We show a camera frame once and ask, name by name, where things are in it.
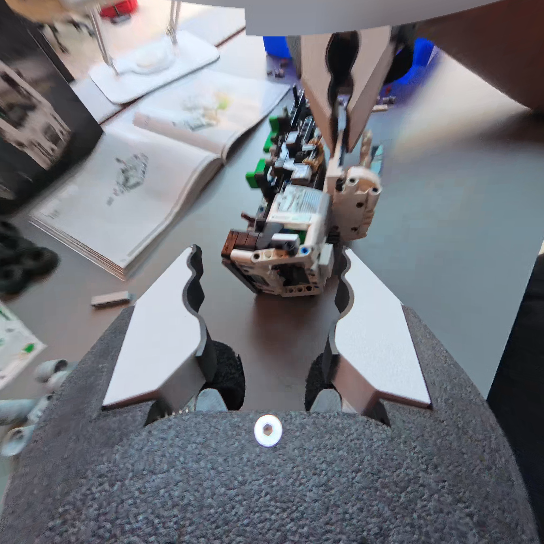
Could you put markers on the grey lego beam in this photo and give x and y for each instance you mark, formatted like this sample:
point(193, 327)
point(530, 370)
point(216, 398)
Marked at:
point(110, 299)

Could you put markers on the clear round disc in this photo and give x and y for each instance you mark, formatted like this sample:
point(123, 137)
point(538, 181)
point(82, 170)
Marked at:
point(151, 57)

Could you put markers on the pile of black lego tyres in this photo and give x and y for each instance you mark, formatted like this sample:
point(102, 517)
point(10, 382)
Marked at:
point(29, 263)

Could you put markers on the black lego set box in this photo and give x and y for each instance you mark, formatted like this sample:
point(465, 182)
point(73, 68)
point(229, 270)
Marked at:
point(42, 119)

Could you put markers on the green and white sticker sheet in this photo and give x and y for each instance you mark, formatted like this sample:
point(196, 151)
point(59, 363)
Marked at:
point(17, 340)

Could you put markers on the red box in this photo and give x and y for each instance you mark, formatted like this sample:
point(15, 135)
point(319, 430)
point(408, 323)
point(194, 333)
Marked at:
point(119, 7)

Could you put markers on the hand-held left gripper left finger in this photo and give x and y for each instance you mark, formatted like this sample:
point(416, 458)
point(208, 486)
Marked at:
point(157, 340)

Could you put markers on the white lego truck model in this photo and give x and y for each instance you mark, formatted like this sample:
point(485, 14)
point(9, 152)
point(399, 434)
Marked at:
point(297, 212)

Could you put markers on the person's right forearm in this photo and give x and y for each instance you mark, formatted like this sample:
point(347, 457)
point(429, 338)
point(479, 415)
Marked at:
point(488, 46)

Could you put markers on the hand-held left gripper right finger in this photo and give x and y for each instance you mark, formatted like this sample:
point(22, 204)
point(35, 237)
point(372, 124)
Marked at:
point(374, 340)

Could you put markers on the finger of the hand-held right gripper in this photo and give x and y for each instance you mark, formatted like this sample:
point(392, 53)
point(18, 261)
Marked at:
point(372, 63)
point(314, 72)

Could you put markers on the metal stand rod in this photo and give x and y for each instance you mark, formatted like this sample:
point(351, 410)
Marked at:
point(172, 21)
point(102, 42)

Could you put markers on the blue plastic bin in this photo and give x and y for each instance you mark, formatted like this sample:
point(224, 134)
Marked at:
point(278, 46)

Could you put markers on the open instruction booklet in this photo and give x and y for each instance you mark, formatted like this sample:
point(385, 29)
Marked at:
point(127, 191)

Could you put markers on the light grey lego connectors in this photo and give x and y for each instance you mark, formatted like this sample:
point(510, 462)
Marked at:
point(17, 410)

